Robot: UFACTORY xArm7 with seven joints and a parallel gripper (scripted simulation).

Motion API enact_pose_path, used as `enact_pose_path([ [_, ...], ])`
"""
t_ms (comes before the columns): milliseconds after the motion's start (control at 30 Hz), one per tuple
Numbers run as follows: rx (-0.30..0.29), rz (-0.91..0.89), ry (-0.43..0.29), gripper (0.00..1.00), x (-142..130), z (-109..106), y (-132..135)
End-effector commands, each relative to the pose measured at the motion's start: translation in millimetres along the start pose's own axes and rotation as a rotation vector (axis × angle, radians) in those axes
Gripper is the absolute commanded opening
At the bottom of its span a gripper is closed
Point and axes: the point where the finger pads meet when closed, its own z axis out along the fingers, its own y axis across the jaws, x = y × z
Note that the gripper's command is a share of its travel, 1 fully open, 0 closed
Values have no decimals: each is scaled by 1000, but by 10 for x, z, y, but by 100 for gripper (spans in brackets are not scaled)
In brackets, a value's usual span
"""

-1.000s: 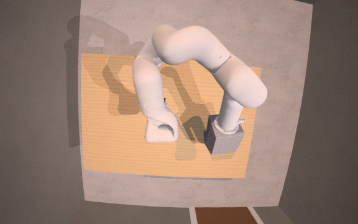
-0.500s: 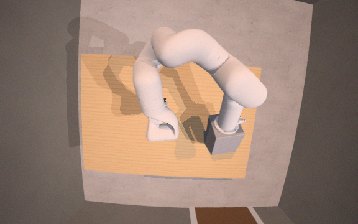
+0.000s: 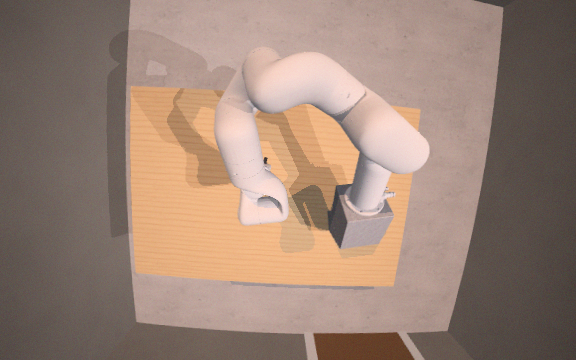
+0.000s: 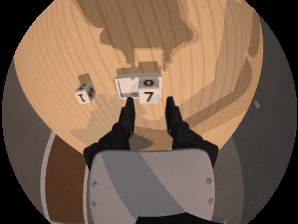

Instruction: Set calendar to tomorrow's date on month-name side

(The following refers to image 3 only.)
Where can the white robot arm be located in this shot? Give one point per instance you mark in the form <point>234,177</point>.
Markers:
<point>386,142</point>

